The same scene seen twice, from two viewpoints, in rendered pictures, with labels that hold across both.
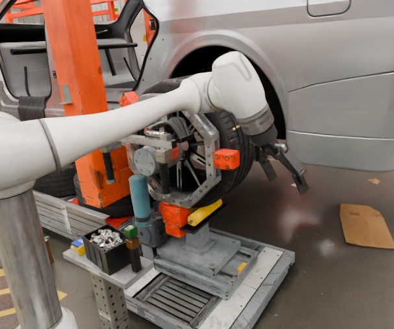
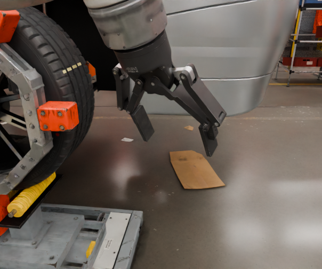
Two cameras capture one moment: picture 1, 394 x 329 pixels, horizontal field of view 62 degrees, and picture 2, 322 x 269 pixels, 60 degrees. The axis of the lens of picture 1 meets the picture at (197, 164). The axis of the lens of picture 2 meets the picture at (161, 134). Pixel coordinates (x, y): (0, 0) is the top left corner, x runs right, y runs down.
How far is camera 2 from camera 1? 0.54 m
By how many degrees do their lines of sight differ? 28
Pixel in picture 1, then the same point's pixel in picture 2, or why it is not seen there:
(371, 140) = (223, 80)
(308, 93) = not seen: hidden behind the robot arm
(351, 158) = not seen: hidden behind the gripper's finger
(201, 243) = (33, 232)
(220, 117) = (41, 54)
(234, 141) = (67, 90)
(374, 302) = (224, 244)
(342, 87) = (191, 19)
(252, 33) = not seen: outside the picture
